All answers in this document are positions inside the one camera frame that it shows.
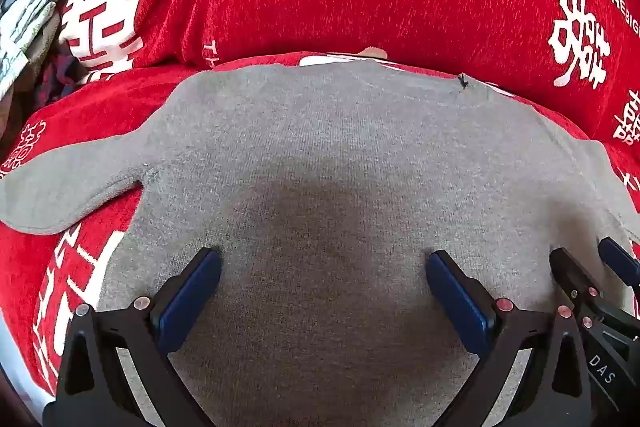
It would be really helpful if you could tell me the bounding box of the grey knit sweater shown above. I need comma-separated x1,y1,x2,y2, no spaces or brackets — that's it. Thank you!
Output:
0,59,640,427

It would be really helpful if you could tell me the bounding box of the dark plaid cloth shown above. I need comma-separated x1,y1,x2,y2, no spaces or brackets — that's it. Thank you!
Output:
34,51,85,108

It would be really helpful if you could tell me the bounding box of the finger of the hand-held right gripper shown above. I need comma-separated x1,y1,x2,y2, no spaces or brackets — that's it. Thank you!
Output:
549,248,609,324
598,237,640,293

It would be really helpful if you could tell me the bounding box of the grey white striped garment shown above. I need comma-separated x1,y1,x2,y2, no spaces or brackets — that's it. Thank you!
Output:
0,0,75,98

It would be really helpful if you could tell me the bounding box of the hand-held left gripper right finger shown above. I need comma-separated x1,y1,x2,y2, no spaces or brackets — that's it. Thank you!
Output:
425,249,596,427

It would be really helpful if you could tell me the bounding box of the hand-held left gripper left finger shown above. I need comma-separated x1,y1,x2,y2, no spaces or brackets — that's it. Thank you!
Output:
42,247,223,427

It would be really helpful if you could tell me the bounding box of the brown cloth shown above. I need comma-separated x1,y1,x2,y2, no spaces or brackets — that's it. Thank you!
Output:
24,13,65,68

